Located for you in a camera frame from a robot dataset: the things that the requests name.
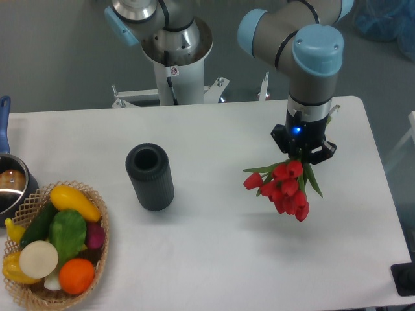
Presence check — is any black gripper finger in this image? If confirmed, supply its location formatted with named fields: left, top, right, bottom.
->
left=271, top=124, right=291, bottom=154
left=308, top=141, right=337, bottom=165

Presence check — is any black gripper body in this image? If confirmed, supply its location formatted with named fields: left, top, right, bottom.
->
left=284, top=111, right=328, bottom=159

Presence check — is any red tulip bouquet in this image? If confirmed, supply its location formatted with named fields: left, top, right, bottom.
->
left=243, top=104, right=340, bottom=223

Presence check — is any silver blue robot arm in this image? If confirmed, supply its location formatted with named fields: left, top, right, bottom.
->
left=104, top=1, right=353, bottom=165

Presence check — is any dark grey ribbed vase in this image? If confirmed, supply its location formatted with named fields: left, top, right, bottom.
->
left=125, top=143, right=174, bottom=211

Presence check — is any blue plastic bag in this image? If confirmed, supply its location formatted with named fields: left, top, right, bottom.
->
left=353, top=1, right=414, bottom=62

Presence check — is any black device at table edge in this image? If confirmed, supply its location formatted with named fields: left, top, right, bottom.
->
left=390, top=263, right=414, bottom=297

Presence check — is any purple radish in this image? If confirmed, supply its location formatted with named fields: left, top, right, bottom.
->
left=85, top=222, right=106, bottom=249

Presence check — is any yellow squash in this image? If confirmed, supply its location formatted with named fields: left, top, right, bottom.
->
left=49, top=185, right=101, bottom=222

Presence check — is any green lettuce leaf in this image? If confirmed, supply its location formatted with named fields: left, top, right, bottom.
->
left=49, top=209, right=86, bottom=268

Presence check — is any woven wicker basket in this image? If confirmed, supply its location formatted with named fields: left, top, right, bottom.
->
left=1, top=181, right=110, bottom=310

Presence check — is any orange fruit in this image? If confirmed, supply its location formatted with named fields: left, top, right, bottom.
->
left=58, top=258, right=95, bottom=295

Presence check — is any green cucumber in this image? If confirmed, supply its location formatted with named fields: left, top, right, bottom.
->
left=19, top=201, right=58, bottom=249

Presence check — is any white round onion slice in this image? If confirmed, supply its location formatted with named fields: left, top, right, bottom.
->
left=19, top=240, right=58, bottom=279

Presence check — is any white leek stalk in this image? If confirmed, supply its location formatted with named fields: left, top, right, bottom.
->
left=44, top=268, right=62, bottom=291

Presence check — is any yellow bell pepper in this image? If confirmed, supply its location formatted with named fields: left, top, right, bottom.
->
left=2, top=251, right=42, bottom=284

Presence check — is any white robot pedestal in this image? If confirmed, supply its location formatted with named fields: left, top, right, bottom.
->
left=111, top=19, right=272, bottom=109

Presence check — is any blue handled saucepan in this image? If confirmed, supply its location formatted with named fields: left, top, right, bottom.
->
left=1, top=95, right=38, bottom=228

